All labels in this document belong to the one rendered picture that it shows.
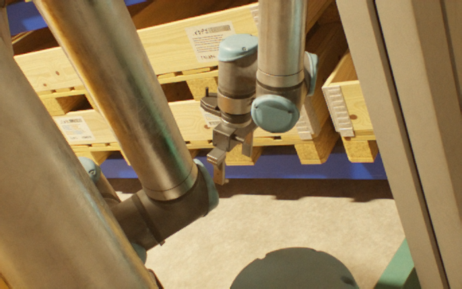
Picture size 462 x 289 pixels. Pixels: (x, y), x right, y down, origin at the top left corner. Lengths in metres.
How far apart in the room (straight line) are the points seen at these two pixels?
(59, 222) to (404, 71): 0.31
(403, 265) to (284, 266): 0.37
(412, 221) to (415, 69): 0.17
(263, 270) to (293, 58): 0.42
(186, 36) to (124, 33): 1.38
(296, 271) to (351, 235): 1.50
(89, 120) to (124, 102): 2.03
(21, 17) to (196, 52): 0.98
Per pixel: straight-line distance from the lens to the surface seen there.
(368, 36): 0.40
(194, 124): 2.20
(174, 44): 2.02
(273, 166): 2.24
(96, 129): 2.66
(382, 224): 2.11
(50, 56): 2.55
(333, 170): 2.13
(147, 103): 0.64
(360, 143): 1.92
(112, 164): 2.89
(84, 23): 0.56
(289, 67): 0.92
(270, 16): 0.88
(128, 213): 0.81
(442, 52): 0.42
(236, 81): 1.11
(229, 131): 1.17
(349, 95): 1.81
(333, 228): 2.16
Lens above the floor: 1.41
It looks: 28 degrees down
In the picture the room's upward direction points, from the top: 24 degrees counter-clockwise
